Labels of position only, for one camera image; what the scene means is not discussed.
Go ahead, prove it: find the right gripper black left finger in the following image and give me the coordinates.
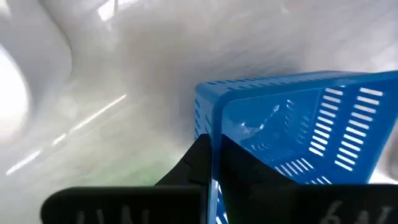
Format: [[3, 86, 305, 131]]
[[40, 133, 213, 224]]

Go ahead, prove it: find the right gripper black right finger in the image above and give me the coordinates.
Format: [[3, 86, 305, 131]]
[[220, 133, 398, 224]]

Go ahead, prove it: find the blue slotted plastic basket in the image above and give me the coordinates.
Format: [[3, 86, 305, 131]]
[[194, 70, 398, 224]]

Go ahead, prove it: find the large white plastic bin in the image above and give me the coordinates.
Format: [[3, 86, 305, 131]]
[[0, 0, 398, 224]]

